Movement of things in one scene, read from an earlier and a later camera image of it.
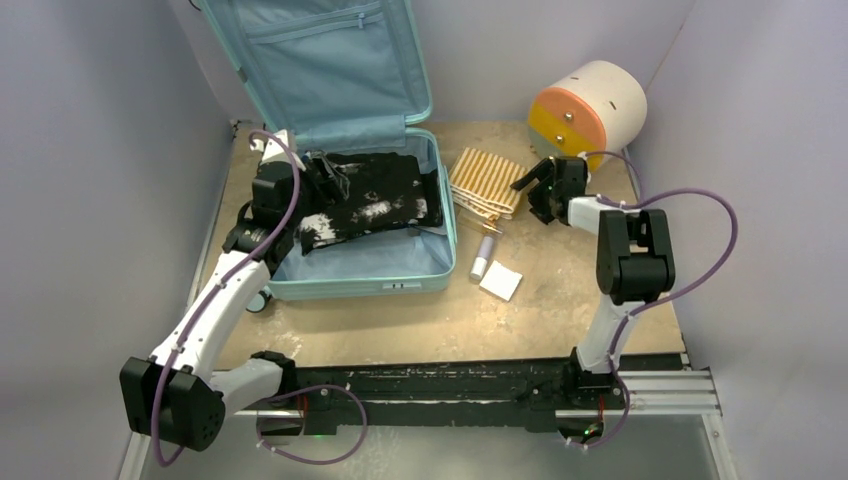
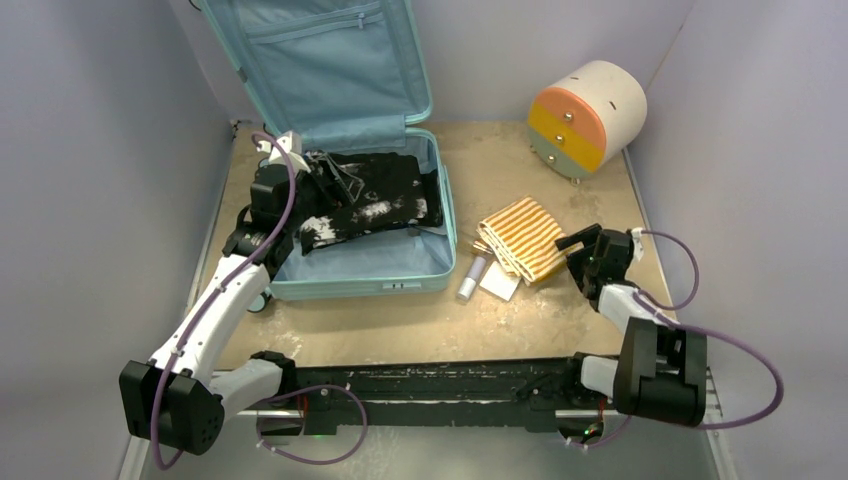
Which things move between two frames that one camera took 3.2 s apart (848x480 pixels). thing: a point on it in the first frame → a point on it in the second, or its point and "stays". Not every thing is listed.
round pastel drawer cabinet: x=596 y=108 stays
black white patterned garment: x=385 y=191 stays
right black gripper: x=540 y=171 → x=587 y=235
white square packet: x=500 y=280 stays
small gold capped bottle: x=492 y=225 → x=482 y=246
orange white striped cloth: x=483 y=182 → x=524 y=234
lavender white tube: x=480 y=263 → x=468 y=284
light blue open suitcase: x=344 y=76 stays
